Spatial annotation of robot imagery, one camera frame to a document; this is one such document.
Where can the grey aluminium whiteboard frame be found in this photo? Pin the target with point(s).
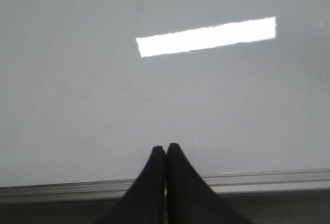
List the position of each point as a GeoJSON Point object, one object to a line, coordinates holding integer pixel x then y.
{"type": "Point", "coordinates": [225, 183]}

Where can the white whiteboard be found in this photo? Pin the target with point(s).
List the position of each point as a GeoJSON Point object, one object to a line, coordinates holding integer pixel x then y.
{"type": "Point", "coordinates": [88, 87]}

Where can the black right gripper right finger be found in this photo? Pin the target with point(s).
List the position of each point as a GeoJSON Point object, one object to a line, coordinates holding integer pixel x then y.
{"type": "Point", "coordinates": [189, 198]}

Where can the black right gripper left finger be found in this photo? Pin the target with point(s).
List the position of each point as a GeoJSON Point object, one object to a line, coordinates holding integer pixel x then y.
{"type": "Point", "coordinates": [144, 201]}

